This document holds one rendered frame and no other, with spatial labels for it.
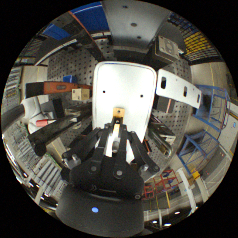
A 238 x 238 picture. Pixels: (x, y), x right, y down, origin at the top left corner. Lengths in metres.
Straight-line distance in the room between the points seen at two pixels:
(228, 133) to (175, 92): 7.72
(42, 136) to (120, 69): 0.28
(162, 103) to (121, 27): 0.29
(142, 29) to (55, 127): 0.32
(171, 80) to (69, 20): 0.37
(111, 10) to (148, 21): 0.08
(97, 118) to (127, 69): 0.20
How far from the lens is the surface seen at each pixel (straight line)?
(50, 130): 0.20
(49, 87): 0.18
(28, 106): 0.69
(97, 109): 0.26
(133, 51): 0.29
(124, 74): 0.25
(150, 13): 0.19
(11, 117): 0.63
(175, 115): 0.76
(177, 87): 0.32
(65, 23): 0.27
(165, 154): 0.25
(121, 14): 0.20
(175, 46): 0.31
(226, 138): 8.01
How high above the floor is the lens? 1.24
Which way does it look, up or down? 69 degrees down
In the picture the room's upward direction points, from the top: 173 degrees counter-clockwise
